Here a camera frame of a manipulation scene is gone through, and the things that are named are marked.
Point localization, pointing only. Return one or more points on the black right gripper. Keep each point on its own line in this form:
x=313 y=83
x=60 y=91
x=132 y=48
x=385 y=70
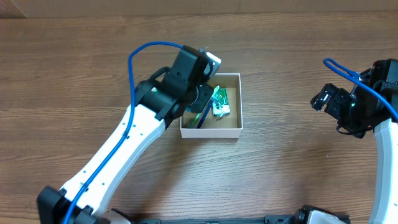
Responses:
x=325 y=100

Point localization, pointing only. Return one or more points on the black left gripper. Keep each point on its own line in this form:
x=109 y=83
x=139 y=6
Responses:
x=201 y=100

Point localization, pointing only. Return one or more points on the green toothbrush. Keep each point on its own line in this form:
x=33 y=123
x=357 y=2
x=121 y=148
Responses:
x=198 y=116

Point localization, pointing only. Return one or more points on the blue disposable razor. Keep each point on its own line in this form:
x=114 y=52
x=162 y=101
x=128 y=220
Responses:
x=207 y=110

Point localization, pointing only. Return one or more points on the green soap box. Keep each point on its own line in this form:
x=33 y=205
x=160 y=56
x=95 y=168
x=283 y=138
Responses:
x=220 y=103

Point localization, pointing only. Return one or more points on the pink cardboard box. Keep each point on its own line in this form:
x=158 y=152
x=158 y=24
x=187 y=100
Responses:
x=229 y=127

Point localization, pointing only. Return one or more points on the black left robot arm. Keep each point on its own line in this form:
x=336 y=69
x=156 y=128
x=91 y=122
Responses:
x=159 y=100

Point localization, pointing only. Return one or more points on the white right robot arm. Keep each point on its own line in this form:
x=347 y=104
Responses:
x=384 y=208

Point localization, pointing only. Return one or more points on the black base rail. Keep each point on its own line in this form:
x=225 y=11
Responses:
x=306 y=214

